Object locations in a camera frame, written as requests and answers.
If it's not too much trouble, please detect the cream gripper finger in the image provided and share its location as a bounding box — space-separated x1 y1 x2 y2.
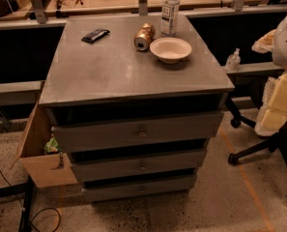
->
251 29 276 53

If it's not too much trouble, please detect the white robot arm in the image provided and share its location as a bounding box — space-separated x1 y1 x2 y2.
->
251 15 287 71

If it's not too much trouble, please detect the orange soda can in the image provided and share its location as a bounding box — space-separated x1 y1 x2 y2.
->
134 23 155 51

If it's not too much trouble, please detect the small sanitizer bottle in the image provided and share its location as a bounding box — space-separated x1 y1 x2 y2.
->
225 48 241 71

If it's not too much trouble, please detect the white paper bowl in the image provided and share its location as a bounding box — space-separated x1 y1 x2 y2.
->
150 38 192 64

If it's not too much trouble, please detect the black office chair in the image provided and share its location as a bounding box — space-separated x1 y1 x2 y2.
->
224 70 287 206

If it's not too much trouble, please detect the clear plastic water bottle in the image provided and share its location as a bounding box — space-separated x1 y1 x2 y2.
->
160 0 180 37

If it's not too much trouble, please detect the top grey drawer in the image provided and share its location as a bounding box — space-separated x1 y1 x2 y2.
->
52 110 223 153

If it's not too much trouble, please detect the grey drawer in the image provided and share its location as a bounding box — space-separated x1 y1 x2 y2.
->
72 148 207 182
52 110 223 153
82 175 196 202

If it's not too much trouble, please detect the grey drawer cabinet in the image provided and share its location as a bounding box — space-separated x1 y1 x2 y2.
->
40 15 234 189

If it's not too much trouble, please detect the black snack bar wrapper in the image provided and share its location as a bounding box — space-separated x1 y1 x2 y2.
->
81 28 110 44

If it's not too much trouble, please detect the bottom grey drawer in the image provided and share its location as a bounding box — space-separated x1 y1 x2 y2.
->
82 175 196 202

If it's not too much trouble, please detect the middle grey drawer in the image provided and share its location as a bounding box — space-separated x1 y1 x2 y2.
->
72 148 207 182

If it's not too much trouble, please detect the green snack bag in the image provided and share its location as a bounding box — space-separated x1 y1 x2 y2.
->
43 137 62 155

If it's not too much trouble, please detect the brown cardboard box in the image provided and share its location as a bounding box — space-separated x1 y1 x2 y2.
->
12 104 77 188

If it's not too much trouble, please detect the black metal stand leg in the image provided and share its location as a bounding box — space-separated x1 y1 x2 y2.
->
0 177 35 232

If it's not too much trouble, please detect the black floor cable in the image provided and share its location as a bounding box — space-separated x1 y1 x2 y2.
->
0 155 62 232

